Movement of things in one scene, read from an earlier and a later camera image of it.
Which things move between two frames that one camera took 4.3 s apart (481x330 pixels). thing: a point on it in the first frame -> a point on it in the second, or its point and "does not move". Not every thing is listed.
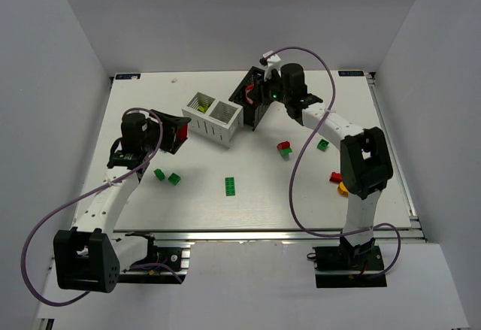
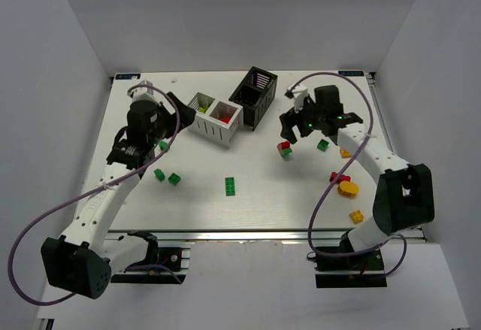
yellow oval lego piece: x=343 y=189 does not move
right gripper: x=261 y=95 -> x=297 y=120
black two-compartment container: x=253 y=94 does not move
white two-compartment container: x=212 y=119 does not move
